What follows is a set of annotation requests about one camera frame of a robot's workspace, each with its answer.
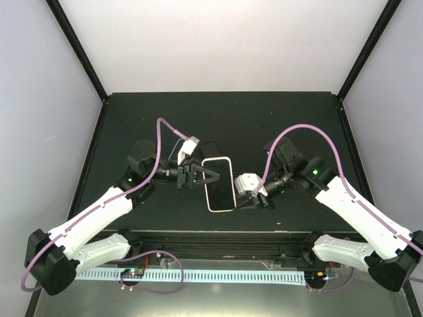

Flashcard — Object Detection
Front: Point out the left circuit board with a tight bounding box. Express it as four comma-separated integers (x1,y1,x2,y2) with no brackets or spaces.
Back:
120,268,145,279

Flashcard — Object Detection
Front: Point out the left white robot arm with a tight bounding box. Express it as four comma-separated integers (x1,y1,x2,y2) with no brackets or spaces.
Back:
20,137,223,295

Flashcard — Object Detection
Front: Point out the left black frame post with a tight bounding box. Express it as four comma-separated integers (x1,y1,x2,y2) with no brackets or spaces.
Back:
45,0,108,102

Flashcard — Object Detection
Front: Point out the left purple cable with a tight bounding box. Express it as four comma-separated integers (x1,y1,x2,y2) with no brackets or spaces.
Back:
21,118,183,295

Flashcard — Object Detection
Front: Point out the right black frame post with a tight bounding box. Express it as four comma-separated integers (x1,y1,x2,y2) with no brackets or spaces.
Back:
337,0,402,102

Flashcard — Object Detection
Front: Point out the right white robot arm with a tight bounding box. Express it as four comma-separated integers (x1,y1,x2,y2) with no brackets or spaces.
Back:
234,137,422,292

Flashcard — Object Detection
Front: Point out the black phone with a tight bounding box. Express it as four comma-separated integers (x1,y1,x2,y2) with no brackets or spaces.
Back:
200,141,221,159

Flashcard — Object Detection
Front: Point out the phone in blue case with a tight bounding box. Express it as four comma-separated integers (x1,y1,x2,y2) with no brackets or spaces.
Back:
167,138,185,161

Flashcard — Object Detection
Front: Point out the black frame post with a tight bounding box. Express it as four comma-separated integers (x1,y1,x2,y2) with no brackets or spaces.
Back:
337,0,402,102
45,0,108,102

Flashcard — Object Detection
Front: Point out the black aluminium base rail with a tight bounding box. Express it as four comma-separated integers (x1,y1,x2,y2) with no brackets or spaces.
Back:
49,230,403,265

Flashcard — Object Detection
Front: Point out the black foam table mat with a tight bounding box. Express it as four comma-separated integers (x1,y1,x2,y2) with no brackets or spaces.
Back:
69,92,371,236

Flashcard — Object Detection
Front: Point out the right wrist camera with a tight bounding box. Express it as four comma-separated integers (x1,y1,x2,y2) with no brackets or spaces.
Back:
234,173,268,196

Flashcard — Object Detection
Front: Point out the purple cable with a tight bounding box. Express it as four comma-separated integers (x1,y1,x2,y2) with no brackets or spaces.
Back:
254,124,423,294
21,118,183,295

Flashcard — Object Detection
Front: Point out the white slotted cable duct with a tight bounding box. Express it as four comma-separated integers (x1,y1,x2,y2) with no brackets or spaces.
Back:
76,267,306,286

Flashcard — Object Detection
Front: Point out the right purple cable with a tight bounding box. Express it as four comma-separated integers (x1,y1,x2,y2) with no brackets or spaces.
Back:
254,124,423,294

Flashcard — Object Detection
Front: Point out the circuit board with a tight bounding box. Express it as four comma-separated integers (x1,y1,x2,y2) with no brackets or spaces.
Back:
304,271,330,281
120,268,145,279

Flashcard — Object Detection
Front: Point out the right circuit board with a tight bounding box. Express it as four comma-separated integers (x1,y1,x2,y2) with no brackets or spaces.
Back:
304,271,330,281

